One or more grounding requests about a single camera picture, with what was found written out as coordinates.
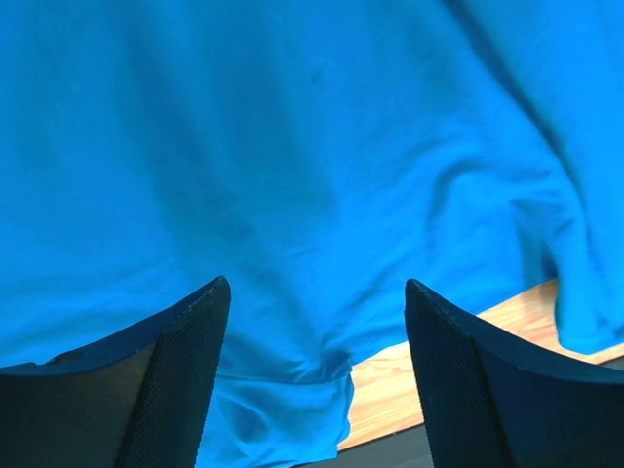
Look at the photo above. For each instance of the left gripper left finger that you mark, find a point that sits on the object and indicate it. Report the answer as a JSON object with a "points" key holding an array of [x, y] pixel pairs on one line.
{"points": [[136, 398]]}

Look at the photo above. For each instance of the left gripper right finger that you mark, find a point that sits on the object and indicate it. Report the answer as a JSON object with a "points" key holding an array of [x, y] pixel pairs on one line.
{"points": [[492, 399]]}

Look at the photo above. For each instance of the blue t-shirt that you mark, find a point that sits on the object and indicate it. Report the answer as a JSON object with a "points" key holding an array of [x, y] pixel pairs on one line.
{"points": [[317, 154]]}

